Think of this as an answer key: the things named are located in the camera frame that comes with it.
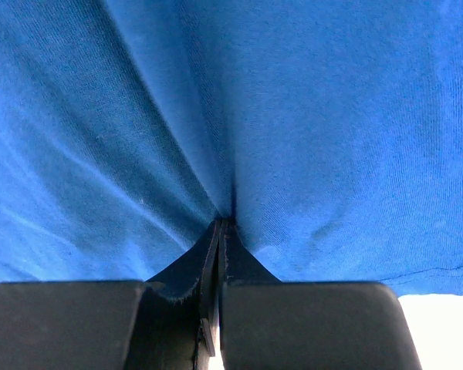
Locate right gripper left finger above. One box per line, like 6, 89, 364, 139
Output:
0, 221, 221, 369

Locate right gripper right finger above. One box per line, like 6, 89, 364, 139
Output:
218, 220, 421, 369

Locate blue t shirt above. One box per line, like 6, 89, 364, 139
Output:
0, 1, 463, 295

